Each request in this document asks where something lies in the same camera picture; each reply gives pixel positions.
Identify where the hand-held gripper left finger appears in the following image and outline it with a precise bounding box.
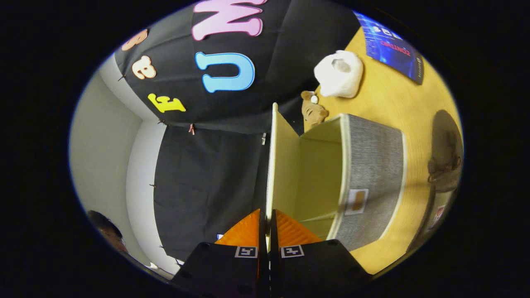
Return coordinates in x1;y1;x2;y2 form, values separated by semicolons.
171;209;270;298

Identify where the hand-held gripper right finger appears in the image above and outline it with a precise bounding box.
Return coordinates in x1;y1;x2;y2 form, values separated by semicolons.
269;209;374;298

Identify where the grey fabric storage box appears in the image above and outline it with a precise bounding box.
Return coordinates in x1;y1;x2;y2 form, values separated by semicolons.
265;103;407;252

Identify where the black backdrop cloth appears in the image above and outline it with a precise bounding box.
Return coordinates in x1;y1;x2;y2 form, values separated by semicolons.
114;0;361;263

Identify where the brown plush toy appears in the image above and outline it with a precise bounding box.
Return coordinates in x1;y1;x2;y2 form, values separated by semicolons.
301;91;330;127

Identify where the white plush toy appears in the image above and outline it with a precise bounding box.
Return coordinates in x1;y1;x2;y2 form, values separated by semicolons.
313;50;365;99

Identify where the dark blue book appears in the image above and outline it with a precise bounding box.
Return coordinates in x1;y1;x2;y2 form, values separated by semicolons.
354;12;425;85

